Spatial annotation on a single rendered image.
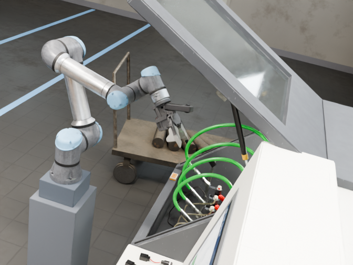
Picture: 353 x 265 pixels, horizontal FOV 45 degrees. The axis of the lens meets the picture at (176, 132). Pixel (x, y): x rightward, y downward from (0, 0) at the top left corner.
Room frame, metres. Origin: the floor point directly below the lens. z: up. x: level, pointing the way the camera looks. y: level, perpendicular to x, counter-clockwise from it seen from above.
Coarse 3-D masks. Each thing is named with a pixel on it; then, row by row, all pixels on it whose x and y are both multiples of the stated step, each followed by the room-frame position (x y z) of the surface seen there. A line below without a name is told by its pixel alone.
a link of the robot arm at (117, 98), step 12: (48, 48) 1.74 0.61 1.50; (60, 48) 1.76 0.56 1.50; (48, 60) 1.71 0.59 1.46; (60, 60) 1.70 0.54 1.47; (72, 60) 1.72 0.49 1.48; (60, 72) 1.71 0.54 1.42; (72, 72) 1.67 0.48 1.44; (84, 72) 1.67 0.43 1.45; (84, 84) 1.65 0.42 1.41; (96, 84) 1.63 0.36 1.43; (108, 84) 1.63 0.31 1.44; (108, 96) 1.59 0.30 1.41; (120, 96) 1.58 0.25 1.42; (132, 96) 1.64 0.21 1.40; (120, 108) 1.59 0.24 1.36
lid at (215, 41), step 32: (128, 0) 1.25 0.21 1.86; (160, 0) 1.41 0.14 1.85; (192, 0) 1.68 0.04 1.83; (160, 32) 1.23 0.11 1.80; (192, 32) 1.38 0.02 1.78; (224, 32) 1.65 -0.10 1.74; (192, 64) 1.21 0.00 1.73; (224, 64) 1.35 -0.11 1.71; (256, 64) 1.61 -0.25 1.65; (224, 96) 1.19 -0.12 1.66; (256, 96) 1.32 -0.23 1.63; (288, 96) 1.53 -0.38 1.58; (288, 128) 1.24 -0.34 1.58; (320, 128) 1.48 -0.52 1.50
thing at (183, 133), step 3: (177, 126) 1.65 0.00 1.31; (180, 126) 1.65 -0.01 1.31; (180, 129) 1.64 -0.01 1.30; (183, 129) 1.65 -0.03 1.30; (180, 132) 1.65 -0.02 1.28; (183, 132) 1.64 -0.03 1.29; (180, 135) 1.65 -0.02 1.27; (183, 135) 1.64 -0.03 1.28; (186, 135) 1.64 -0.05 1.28; (180, 138) 1.65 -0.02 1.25; (183, 138) 1.64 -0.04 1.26; (186, 138) 1.63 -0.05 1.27; (186, 141) 1.63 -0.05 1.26
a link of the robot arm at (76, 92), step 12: (72, 36) 1.92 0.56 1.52; (72, 48) 1.84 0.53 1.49; (84, 48) 1.91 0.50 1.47; (72, 84) 1.82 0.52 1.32; (72, 96) 1.82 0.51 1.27; (84, 96) 1.84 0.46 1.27; (72, 108) 1.82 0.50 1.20; (84, 108) 1.82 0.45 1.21; (84, 120) 1.81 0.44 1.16; (84, 132) 1.77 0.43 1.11; (96, 132) 1.83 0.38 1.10
